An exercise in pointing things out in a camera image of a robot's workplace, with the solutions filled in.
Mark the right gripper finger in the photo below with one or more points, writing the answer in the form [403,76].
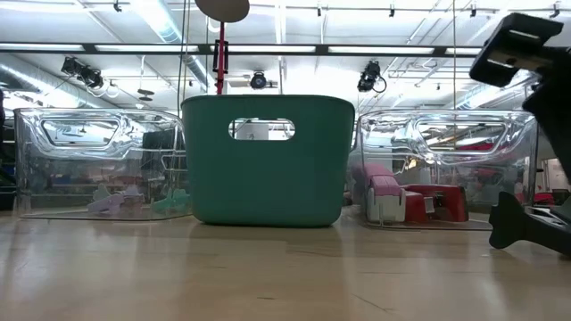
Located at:
[557,111]

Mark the black staple remover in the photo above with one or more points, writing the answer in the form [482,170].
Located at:
[513,223]

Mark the red stapler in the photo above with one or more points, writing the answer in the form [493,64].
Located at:
[446,200]

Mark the pink stapler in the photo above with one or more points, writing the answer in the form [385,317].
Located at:
[383,185]

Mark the clear plastic bin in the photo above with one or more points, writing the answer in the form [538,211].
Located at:
[459,134]
[80,134]

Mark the teal plastic bin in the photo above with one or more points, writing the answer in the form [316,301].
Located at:
[267,187]

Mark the red desk lamp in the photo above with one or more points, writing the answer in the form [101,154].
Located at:
[220,84]

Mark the dark ceiling disc fixture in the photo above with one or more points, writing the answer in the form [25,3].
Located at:
[146,93]

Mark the black ceiling spotlight pair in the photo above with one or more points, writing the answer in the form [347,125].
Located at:
[89,78]

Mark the black metal rig frame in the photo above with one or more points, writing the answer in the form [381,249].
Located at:
[440,50]

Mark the round black hanging camera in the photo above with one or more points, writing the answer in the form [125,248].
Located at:
[258,81]

